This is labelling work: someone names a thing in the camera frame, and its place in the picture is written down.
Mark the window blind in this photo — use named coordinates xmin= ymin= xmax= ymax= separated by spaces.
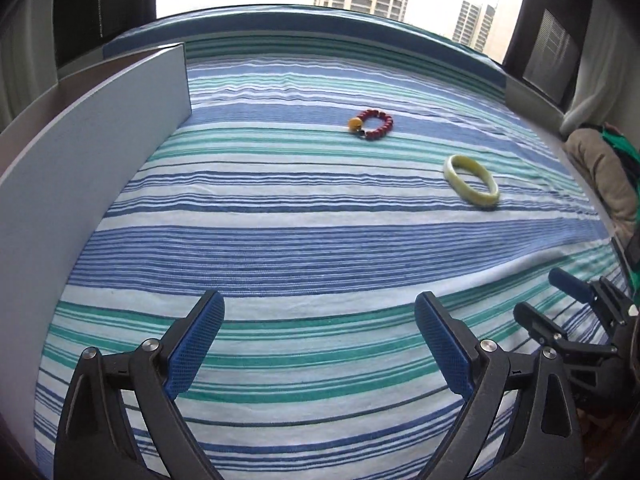
xmin=522 ymin=8 xmax=581 ymax=106

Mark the grey board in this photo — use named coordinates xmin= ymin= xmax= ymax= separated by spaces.
xmin=0 ymin=42 xmax=193 ymax=466

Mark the white curtain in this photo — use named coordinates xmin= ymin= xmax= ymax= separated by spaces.
xmin=560 ymin=0 xmax=640 ymax=136

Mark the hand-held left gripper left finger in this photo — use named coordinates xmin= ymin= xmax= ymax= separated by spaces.
xmin=52 ymin=289 xmax=226 ymax=480

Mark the grey ledge panel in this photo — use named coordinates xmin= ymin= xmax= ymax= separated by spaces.
xmin=505 ymin=76 xmax=568 ymax=136

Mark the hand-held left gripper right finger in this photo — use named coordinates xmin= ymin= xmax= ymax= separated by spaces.
xmin=415 ymin=291 xmax=586 ymax=480

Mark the pale curtain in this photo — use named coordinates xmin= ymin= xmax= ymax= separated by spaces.
xmin=0 ymin=0 xmax=61 ymax=131

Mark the green cloth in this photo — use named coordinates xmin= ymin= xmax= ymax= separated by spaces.
xmin=600 ymin=125 xmax=640 ymax=281

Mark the small apartment building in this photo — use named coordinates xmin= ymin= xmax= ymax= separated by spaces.
xmin=452 ymin=0 xmax=499 ymax=53

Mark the striped bed sheet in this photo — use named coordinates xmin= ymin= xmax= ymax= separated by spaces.
xmin=32 ymin=2 xmax=636 ymax=480

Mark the red bead bracelet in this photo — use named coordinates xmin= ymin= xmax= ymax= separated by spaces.
xmin=347 ymin=108 xmax=394 ymax=141

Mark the pale jade bangle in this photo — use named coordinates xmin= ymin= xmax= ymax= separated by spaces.
xmin=444 ymin=154 xmax=500 ymax=209

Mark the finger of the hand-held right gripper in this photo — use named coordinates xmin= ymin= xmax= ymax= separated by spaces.
xmin=548 ymin=267 xmax=640 ymax=323
xmin=514 ymin=301 xmax=621 ymax=361

